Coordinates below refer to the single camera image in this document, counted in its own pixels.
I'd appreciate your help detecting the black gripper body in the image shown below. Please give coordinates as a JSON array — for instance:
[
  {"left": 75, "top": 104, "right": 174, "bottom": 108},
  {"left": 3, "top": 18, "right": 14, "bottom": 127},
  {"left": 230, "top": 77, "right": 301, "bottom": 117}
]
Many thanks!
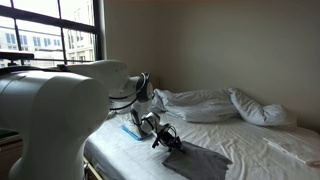
[{"left": 159, "top": 128, "right": 178, "bottom": 149}]

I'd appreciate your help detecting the grey cloth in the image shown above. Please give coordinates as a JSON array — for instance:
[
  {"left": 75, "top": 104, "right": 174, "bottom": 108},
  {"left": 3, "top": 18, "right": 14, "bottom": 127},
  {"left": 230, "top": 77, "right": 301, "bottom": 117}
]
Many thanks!
[{"left": 162, "top": 140, "right": 233, "bottom": 180}]

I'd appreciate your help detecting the colourful printed folded shirt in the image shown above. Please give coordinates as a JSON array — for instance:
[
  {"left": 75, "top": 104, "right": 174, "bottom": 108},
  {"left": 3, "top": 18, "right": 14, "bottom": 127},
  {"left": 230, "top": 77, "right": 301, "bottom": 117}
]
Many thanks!
[{"left": 121, "top": 123, "right": 154, "bottom": 142}]

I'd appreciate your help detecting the pale grey duvet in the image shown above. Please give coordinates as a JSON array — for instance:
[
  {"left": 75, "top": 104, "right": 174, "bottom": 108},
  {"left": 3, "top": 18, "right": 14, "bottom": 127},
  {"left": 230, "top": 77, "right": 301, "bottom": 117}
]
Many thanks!
[{"left": 151, "top": 88, "right": 241, "bottom": 124}]

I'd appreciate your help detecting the white bed mattress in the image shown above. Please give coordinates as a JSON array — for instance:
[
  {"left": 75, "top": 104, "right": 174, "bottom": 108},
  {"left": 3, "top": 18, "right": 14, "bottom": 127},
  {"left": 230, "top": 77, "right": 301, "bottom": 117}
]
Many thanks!
[{"left": 83, "top": 109, "right": 320, "bottom": 180}]

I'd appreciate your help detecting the pale grey pillow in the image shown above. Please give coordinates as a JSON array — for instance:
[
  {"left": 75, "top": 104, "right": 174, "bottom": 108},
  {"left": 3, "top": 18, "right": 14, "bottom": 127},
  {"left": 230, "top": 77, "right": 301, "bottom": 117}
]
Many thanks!
[{"left": 228, "top": 87, "right": 289, "bottom": 127}]

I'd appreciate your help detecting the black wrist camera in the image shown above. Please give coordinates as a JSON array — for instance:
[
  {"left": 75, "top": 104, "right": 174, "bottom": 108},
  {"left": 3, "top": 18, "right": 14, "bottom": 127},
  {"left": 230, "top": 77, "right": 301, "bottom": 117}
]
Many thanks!
[{"left": 151, "top": 133, "right": 162, "bottom": 150}]

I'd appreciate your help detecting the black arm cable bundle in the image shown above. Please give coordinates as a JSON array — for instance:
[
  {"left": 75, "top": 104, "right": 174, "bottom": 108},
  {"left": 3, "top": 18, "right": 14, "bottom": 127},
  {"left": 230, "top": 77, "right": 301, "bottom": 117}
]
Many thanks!
[{"left": 108, "top": 71, "right": 152, "bottom": 112}]

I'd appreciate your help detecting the black window frame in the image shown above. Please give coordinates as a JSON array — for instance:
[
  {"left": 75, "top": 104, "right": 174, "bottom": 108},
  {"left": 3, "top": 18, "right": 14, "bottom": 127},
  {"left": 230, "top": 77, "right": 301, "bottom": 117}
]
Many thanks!
[{"left": 0, "top": 0, "right": 105, "bottom": 68}]

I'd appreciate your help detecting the black stereo camera bar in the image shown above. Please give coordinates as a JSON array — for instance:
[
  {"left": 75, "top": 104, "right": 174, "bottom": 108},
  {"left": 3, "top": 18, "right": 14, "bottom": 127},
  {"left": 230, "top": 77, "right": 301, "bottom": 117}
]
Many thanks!
[{"left": 0, "top": 50, "right": 35, "bottom": 68}]

